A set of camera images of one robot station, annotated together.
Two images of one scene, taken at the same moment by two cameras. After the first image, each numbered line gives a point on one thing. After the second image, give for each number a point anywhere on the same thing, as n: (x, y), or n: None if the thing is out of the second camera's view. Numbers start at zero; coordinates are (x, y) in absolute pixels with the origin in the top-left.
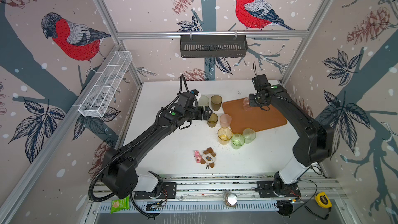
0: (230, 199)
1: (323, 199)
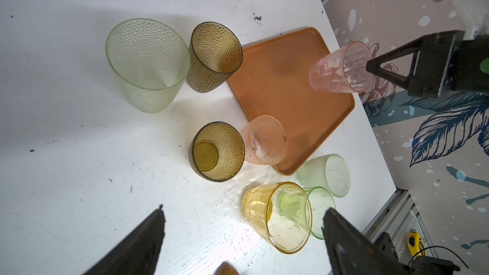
0: None
1: (416, 243)
